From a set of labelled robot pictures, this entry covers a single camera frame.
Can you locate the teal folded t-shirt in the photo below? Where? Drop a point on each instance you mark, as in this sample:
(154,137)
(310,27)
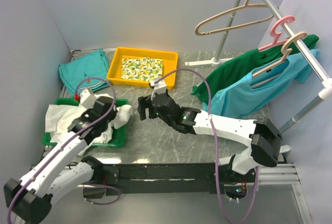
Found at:
(85,69)

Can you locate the aluminium rail frame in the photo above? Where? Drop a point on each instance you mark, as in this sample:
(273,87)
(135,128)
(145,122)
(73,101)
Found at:
(281,174)

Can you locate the black base beam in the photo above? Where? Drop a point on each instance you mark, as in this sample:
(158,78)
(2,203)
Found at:
(159,178)

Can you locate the yellow plastic tray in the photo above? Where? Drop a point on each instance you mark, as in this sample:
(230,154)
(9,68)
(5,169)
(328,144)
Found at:
(170,61)

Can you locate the metal clothes rack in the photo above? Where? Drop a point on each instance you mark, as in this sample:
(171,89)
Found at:
(287,32)

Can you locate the pink hanger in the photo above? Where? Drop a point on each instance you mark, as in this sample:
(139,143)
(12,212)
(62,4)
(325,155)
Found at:
(276,35)

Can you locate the lemon print folded cloth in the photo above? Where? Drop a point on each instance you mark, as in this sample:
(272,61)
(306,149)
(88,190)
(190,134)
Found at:
(141,69)

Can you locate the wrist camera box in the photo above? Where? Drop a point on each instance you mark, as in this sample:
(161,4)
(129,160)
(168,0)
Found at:
(86,98)
(159,87)

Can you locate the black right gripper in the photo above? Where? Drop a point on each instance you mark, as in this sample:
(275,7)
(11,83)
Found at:
(144,102)

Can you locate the green plastic tray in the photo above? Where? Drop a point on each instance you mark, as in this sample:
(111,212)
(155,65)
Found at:
(80,133)

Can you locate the beige hanger with shirt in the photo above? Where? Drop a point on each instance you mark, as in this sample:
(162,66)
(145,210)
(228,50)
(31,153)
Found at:
(285,50)

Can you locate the white daisy print t-shirt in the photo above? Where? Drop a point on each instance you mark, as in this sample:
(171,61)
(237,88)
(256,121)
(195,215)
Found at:
(60,115)

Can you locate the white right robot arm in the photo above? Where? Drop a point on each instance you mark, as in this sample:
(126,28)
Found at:
(261,138)

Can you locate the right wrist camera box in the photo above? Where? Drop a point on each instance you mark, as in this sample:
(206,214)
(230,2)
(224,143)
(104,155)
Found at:
(159,87)

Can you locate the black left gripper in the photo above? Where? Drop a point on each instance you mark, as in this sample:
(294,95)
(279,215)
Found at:
(112,114)

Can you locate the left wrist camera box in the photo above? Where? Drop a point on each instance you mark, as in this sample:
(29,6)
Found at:
(86,98)

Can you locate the green t-shirt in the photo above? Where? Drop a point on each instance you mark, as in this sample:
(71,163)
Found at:
(234,69)

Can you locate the light blue t-shirt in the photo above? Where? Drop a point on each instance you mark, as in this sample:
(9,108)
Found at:
(249,94)

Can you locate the beige empty hanger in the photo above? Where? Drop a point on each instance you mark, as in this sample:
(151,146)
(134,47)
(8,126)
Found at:
(238,6)

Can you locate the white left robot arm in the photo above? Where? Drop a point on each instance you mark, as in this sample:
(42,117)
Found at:
(33,195)

